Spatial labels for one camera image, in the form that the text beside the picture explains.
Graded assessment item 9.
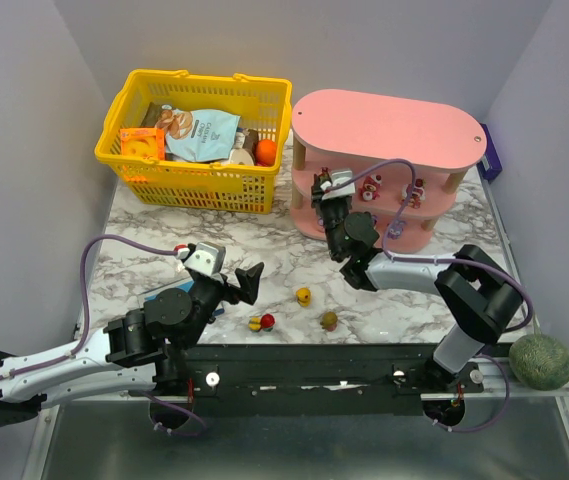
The red yellow mushroom toy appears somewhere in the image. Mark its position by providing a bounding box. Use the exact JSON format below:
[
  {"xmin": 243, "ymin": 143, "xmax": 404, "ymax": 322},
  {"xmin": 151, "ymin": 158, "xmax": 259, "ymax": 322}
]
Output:
[{"xmin": 248, "ymin": 314, "xmax": 276, "ymax": 332}]

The small purple bunny toy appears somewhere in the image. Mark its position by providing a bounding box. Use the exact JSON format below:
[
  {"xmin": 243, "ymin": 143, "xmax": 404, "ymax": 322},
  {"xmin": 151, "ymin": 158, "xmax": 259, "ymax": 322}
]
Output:
[{"xmin": 386, "ymin": 220, "xmax": 407, "ymax": 240}]

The yellow duck toy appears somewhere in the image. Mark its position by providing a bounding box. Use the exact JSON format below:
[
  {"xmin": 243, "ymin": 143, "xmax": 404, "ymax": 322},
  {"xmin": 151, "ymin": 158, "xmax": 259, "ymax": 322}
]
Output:
[{"xmin": 295, "ymin": 287, "xmax": 312, "ymax": 307}]

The pink strawberry bear toy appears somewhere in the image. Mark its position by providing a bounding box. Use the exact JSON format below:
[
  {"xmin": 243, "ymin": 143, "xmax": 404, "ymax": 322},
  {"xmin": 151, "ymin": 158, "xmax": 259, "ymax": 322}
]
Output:
[{"xmin": 402, "ymin": 178, "xmax": 426, "ymax": 209}]

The olive brown round toy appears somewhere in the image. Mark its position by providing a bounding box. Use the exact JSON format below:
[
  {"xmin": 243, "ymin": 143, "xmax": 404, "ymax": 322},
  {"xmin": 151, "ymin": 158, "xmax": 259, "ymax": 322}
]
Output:
[{"xmin": 320, "ymin": 311, "xmax": 338, "ymax": 332}]

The strawberry tart toy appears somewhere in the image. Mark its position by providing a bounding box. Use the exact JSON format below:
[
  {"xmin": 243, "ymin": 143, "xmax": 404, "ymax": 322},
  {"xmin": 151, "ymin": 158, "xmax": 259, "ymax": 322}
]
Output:
[{"xmin": 319, "ymin": 167, "xmax": 330, "ymax": 182}]

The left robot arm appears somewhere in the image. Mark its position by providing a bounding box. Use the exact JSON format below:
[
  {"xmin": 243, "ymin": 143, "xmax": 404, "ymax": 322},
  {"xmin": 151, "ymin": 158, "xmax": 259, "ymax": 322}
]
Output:
[{"xmin": 0, "ymin": 263, "xmax": 264, "ymax": 427}]

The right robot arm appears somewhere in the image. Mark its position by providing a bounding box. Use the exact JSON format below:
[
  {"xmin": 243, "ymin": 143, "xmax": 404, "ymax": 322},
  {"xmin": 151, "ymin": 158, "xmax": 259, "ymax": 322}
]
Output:
[{"xmin": 311, "ymin": 168, "xmax": 530, "ymax": 385}]

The pink three-tier shelf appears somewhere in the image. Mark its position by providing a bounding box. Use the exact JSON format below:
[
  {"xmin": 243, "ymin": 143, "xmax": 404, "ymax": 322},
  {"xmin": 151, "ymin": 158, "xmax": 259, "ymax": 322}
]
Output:
[{"xmin": 290, "ymin": 89, "xmax": 487, "ymax": 253}]

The purple box behind shelf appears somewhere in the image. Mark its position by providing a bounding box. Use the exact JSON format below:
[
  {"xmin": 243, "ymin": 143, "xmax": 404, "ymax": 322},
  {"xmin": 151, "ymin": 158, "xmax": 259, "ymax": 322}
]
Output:
[{"xmin": 478, "ymin": 123, "xmax": 503, "ymax": 183}]

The orange fruit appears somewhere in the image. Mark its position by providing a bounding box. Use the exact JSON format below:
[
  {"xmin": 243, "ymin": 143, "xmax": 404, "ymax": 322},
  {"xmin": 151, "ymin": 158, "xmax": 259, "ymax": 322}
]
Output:
[{"xmin": 254, "ymin": 139, "xmax": 278, "ymax": 167}]

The white round container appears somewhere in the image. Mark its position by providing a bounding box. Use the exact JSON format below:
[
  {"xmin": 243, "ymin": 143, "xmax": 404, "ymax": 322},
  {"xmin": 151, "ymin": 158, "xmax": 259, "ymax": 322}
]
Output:
[{"xmin": 224, "ymin": 147, "xmax": 255, "ymax": 166}]

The yellow plastic shopping basket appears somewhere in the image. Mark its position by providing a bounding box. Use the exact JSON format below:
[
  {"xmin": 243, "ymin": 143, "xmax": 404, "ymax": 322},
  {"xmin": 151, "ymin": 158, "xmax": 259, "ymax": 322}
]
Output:
[{"xmin": 94, "ymin": 69, "xmax": 292, "ymax": 214}]

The light blue snack bag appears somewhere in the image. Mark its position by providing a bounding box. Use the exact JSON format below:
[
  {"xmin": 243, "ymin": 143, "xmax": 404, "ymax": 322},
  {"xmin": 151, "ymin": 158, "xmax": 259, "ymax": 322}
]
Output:
[{"xmin": 157, "ymin": 104, "xmax": 240, "ymax": 163}]

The orange snack box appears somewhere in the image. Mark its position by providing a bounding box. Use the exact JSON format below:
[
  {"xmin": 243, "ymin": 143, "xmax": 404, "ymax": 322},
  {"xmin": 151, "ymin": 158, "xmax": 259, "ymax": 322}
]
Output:
[{"xmin": 119, "ymin": 127, "xmax": 165, "ymax": 162}]

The dark brown packet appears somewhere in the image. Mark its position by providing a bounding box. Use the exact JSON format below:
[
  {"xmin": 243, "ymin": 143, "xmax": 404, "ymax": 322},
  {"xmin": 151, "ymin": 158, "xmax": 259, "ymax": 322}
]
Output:
[{"xmin": 140, "ymin": 103, "xmax": 163, "ymax": 128}]

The green textured ball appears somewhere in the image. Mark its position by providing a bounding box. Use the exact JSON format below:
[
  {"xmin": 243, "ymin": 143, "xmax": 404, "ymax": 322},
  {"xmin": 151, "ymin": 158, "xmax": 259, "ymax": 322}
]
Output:
[{"xmin": 509, "ymin": 334, "xmax": 569, "ymax": 391}]

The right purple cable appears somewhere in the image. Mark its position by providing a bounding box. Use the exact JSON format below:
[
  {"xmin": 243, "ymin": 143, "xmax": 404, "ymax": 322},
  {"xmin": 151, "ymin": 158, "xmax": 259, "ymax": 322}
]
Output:
[{"xmin": 328, "ymin": 158, "xmax": 535, "ymax": 334}]

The purple cable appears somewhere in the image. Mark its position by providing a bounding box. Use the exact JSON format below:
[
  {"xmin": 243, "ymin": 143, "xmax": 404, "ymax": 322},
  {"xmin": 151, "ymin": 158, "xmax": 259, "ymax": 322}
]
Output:
[
  {"xmin": 0, "ymin": 234, "xmax": 185, "ymax": 431},
  {"xmin": 328, "ymin": 158, "xmax": 535, "ymax": 334}
]

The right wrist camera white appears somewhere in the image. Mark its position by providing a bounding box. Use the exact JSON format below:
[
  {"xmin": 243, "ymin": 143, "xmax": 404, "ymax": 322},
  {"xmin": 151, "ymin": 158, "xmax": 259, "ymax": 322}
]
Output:
[{"xmin": 324, "ymin": 169, "xmax": 356, "ymax": 200}]

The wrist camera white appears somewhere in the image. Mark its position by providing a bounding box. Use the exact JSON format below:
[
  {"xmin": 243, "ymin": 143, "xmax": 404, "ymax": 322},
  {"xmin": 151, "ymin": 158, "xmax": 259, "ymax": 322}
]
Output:
[
  {"xmin": 324, "ymin": 169, "xmax": 356, "ymax": 200},
  {"xmin": 174, "ymin": 242, "xmax": 226, "ymax": 277}
]

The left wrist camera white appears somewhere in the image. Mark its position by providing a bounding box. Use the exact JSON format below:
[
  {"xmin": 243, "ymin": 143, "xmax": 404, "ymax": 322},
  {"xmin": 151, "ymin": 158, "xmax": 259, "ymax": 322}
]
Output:
[{"xmin": 174, "ymin": 242, "xmax": 226, "ymax": 277}]

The black mounting rail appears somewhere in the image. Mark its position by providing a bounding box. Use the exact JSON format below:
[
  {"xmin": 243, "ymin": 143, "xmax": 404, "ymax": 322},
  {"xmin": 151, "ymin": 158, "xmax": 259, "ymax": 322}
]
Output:
[{"xmin": 152, "ymin": 344, "xmax": 484, "ymax": 418}]

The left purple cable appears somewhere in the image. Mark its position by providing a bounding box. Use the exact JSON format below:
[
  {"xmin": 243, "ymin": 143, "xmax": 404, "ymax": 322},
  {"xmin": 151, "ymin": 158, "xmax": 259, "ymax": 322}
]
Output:
[{"xmin": 0, "ymin": 234, "xmax": 185, "ymax": 431}]

